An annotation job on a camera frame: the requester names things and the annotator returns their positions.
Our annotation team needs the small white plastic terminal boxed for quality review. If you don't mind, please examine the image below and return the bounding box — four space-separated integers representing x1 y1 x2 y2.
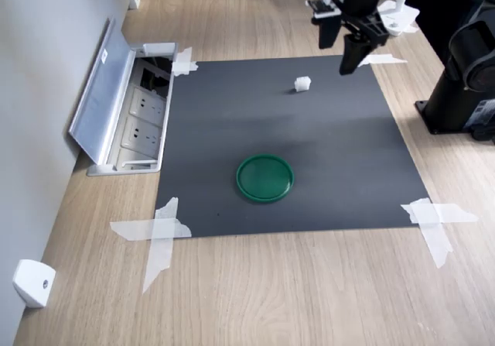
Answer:
293 75 312 94

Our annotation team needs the round green lid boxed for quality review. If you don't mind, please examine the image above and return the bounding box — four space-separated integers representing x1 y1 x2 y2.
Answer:
235 153 296 204

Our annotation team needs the white tape cross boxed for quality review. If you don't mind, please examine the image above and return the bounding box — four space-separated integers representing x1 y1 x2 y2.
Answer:
401 197 480 269
357 53 409 68
171 46 200 77
110 197 193 295

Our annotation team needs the dark grey mat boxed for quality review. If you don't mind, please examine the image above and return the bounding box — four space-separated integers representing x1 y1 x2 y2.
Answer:
154 54 432 239

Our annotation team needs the white power socket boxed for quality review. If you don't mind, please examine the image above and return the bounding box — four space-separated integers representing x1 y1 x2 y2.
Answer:
120 115 163 149
127 86 167 117

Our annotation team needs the grey partition panel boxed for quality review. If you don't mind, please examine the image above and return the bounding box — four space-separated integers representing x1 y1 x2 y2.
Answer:
0 0 140 335

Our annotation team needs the white bracket stand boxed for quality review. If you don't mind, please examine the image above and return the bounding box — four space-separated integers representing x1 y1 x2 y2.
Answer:
377 0 421 37

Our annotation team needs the aluminium cable duct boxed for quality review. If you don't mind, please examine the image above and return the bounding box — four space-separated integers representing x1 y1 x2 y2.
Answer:
68 17 179 176

